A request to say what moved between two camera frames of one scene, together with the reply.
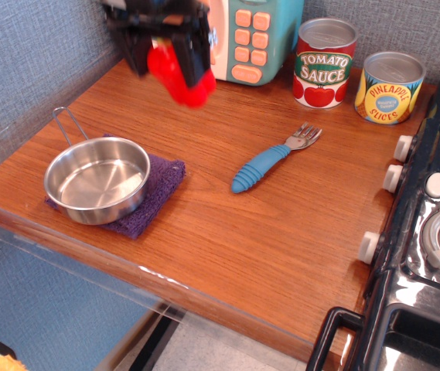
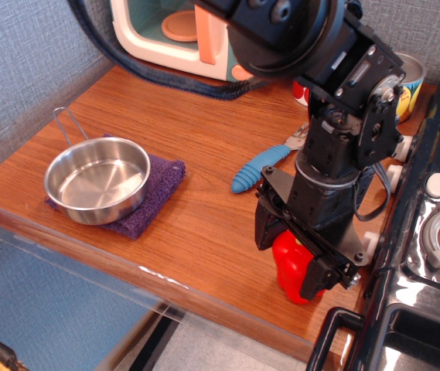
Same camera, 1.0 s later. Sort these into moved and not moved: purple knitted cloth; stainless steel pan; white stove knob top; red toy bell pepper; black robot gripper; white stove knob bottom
Moved: black robot gripper; red toy bell pepper
Not moved: purple knitted cloth; white stove knob top; white stove knob bottom; stainless steel pan
